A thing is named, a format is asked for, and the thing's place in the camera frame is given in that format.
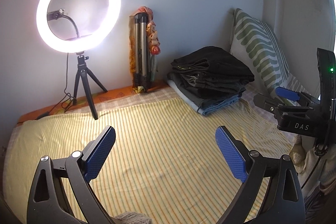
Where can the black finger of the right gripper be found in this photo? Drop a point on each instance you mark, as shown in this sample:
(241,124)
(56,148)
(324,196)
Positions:
(270,105)

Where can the green striped pillow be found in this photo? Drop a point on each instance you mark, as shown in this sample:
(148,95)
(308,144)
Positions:
(254,43)

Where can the white ring light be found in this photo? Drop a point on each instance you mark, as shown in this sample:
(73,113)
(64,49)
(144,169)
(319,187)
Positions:
(72,26)

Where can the small black tripod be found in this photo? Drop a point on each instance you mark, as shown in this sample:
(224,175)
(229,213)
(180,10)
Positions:
(83,72)

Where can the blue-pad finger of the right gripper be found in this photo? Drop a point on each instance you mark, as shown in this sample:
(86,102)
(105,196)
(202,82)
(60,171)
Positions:
(287,94)

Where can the orange patterned cloth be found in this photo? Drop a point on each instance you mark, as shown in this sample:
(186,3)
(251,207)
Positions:
(153,43)

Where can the black camera box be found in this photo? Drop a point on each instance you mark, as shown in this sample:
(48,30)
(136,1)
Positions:
(326,68)

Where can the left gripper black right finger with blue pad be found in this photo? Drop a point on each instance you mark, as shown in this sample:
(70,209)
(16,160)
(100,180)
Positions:
(283,200)

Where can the folded silver tripod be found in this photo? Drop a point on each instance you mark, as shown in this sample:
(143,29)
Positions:
(142,74)

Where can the stack of folded clothes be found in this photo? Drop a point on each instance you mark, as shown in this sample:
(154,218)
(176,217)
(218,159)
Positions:
(211,90)

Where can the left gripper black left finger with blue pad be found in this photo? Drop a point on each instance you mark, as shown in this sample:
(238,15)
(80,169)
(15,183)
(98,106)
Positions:
(60,191)

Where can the yellow striped bed blanket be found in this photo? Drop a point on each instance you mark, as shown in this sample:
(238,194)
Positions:
(180,193)

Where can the black pants yellow stripes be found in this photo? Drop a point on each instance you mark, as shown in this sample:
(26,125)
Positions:
(213,61)

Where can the checkered grey bed sheet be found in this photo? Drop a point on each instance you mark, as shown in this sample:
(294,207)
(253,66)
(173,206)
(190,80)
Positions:
(160,133)

